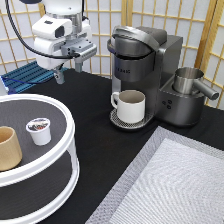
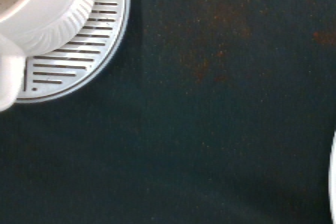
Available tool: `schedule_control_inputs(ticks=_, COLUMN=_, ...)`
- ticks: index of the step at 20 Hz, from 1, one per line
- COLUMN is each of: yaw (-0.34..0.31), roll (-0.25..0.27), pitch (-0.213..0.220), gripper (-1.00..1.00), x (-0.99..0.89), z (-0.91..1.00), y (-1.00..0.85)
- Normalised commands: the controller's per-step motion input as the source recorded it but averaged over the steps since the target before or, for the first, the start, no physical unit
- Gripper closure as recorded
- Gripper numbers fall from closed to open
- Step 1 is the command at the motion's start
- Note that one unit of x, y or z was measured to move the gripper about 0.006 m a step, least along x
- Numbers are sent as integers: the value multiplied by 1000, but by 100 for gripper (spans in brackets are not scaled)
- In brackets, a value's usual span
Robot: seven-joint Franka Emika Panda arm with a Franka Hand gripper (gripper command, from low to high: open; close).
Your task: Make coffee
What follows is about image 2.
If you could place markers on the white two-tier round shelf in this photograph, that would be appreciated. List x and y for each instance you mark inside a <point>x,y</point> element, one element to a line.
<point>332,180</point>

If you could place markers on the grey pod coffee machine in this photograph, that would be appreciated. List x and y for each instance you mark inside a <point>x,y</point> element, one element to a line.
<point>59,72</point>

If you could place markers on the white ceramic coffee mug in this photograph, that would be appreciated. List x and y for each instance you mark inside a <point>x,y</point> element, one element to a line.
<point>38,25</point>

